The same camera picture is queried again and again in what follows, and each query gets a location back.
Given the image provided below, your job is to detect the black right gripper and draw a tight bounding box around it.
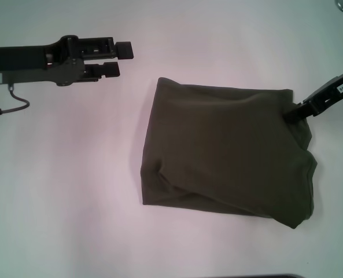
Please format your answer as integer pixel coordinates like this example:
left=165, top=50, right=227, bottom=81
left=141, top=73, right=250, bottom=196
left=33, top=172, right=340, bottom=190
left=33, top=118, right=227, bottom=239
left=284, top=65, right=343, bottom=123

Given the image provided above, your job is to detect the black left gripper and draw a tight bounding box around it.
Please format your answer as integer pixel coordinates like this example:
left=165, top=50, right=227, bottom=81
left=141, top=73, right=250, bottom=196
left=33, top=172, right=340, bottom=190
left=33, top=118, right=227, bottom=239
left=0, top=35, right=135, bottom=87

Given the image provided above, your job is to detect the dark green printed T-shirt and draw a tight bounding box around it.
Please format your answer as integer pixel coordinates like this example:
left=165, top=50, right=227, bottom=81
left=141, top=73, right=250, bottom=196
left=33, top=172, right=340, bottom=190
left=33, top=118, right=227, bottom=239
left=139, top=76, right=318, bottom=230

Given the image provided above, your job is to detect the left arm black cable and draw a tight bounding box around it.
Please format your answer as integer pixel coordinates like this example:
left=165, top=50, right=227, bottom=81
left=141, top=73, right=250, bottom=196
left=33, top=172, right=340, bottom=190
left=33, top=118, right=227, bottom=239
left=0, top=82, right=30, bottom=118

